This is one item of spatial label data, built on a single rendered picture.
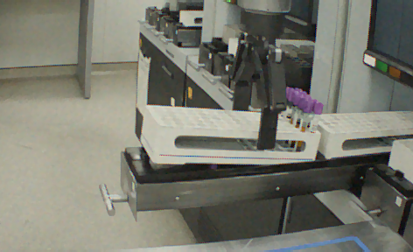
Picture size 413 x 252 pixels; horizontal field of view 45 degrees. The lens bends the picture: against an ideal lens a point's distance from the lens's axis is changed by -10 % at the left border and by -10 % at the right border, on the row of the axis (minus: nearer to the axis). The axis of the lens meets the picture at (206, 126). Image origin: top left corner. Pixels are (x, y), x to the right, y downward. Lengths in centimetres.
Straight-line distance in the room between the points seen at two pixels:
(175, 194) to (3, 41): 363
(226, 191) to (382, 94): 45
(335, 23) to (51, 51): 340
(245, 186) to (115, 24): 361
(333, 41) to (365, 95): 17
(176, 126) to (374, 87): 49
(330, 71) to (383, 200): 42
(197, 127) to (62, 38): 359
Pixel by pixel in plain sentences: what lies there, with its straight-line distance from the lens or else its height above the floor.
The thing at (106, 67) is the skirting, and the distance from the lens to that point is 451.
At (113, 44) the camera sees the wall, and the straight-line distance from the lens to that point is 448.
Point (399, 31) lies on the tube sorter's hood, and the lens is 104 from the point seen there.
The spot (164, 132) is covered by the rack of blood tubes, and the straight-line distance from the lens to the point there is 85.
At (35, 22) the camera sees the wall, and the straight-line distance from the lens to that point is 438.
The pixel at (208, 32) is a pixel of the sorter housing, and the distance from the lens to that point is 207.
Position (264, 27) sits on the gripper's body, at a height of 105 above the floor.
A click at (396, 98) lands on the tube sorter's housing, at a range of 122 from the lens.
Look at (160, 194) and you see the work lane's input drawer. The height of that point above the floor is 79.
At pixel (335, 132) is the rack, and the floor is 86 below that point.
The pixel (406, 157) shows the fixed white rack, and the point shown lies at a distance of 97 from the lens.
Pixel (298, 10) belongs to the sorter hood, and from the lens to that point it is 139.
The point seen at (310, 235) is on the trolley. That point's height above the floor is 82.
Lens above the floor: 119
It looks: 20 degrees down
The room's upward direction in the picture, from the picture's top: 4 degrees clockwise
